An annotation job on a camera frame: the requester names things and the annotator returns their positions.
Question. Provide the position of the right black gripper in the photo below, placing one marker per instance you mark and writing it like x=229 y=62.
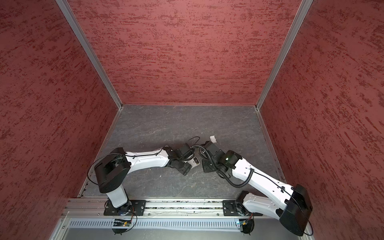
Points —
x=207 y=168

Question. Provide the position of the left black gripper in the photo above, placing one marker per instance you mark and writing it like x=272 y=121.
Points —
x=184 y=170

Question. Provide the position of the white AC remote control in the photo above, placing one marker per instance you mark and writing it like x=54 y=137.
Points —
x=194 y=162

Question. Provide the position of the white battery cover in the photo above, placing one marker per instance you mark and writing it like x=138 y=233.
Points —
x=213 y=139

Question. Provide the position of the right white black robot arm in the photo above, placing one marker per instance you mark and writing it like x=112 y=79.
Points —
x=290 y=205

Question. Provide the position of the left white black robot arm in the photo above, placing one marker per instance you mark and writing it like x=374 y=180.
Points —
x=111 y=170

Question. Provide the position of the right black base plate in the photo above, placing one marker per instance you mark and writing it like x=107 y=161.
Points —
x=232 y=208

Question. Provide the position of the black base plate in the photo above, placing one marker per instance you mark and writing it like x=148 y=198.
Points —
x=232 y=208
x=131 y=208

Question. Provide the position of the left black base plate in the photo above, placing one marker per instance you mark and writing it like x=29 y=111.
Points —
x=131 y=208

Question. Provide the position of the white slotted cable duct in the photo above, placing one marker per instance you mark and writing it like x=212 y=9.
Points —
x=230 y=225

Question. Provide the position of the right aluminium corner post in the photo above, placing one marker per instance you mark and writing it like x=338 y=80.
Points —
x=290 y=37

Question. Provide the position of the aluminium corner post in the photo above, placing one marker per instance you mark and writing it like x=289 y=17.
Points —
x=290 y=37
x=79 y=33

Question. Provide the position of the left aluminium corner post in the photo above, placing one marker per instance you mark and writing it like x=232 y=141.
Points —
x=79 y=33

